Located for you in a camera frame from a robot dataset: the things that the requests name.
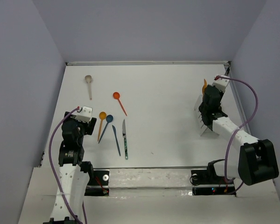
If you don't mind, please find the yellow-orange plastic knife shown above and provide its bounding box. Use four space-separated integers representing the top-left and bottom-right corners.
202 79 208 95

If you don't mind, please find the patterned-handle metal knife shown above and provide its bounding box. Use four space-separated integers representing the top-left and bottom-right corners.
122 120 128 160

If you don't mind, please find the beige plastic spoon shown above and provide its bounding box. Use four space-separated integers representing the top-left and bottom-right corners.
85 75 92 100

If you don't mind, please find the orange-red plastic spoon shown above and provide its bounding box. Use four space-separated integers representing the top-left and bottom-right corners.
113 92 127 116

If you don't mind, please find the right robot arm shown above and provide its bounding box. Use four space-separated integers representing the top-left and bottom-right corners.
198 85 280 186

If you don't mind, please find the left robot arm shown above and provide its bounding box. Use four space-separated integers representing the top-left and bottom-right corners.
48 106 96 224

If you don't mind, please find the white two-compartment utensil holder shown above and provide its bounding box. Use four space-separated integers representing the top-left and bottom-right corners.
194 95 220 136

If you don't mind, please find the yellow-orange plastic spoon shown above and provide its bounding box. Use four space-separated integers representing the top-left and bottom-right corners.
97 112 107 141

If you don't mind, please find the blue plastic spoon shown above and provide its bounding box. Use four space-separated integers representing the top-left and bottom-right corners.
98 114 113 143

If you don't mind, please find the teal plastic knife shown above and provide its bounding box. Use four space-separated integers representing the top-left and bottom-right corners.
112 125 121 156

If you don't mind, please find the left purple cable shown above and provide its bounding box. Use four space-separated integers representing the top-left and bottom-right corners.
48 106 87 224

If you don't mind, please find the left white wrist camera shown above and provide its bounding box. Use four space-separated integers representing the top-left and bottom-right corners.
75 106 93 123

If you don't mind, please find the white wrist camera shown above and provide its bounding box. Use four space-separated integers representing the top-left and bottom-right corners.
75 106 93 123
212 75 230 93

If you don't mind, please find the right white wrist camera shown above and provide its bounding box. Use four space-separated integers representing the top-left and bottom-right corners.
212 75 230 93

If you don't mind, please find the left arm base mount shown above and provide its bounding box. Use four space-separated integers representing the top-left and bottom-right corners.
84 169 110 196

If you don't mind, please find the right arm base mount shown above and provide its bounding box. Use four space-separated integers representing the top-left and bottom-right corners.
189 159 236 196

